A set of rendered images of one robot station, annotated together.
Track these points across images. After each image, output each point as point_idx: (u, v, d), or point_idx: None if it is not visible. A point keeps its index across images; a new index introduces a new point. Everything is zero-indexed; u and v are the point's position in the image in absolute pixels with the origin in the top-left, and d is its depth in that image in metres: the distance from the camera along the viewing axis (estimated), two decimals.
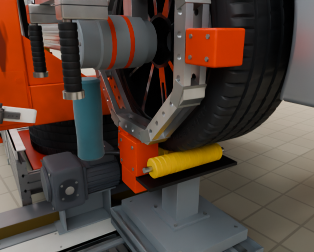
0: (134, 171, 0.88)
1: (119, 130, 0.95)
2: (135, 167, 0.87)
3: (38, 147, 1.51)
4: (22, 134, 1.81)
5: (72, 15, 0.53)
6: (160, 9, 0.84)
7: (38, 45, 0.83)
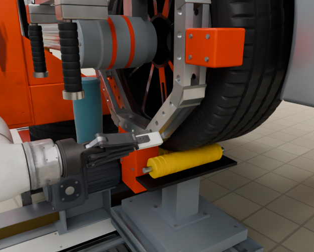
0: (134, 171, 0.88)
1: (119, 130, 0.95)
2: (135, 167, 0.87)
3: None
4: (22, 134, 1.81)
5: (72, 15, 0.53)
6: (160, 9, 0.84)
7: (38, 45, 0.83)
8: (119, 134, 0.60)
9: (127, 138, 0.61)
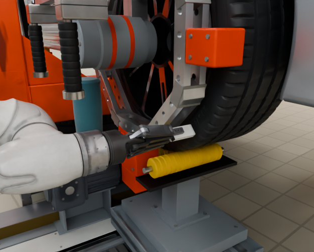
0: (134, 171, 0.88)
1: (119, 130, 0.95)
2: (135, 167, 0.87)
3: None
4: None
5: (72, 15, 0.53)
6: (160, 9, 0.84)
7: (38, 45, 0.83)
8: (159, 126, 0.65)
9: (166, 129, 0.66)
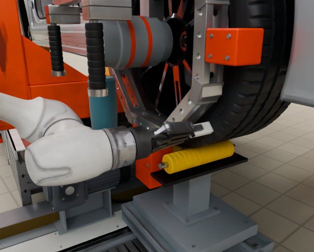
0: (149, 167, 0.90)
1: None
2: (150, 163, 0.89)
3: None
4: None
5: (99, 16, 0.56)
6: (175, 9, 0.87)
7: (57, 44, 0.86)
8: (181, 122, 0.68)
9: (187, 126, 0.69)
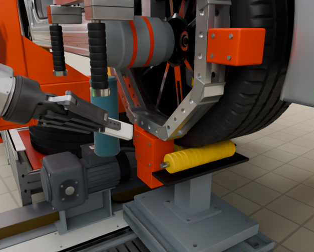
0: (151, 166, 0.91)
1: (134, 127, 0.98)
2: (152, 162, 0.90)
3: (38, 147, 1.51)
4: (22, 134, 1.81)
5: (101, 16, 0.56)
6: (176, 9, 0.87)
7: (59, 44, 0.86)
8: (92, 105, 0.50)
9: (98, 114, 0.51)
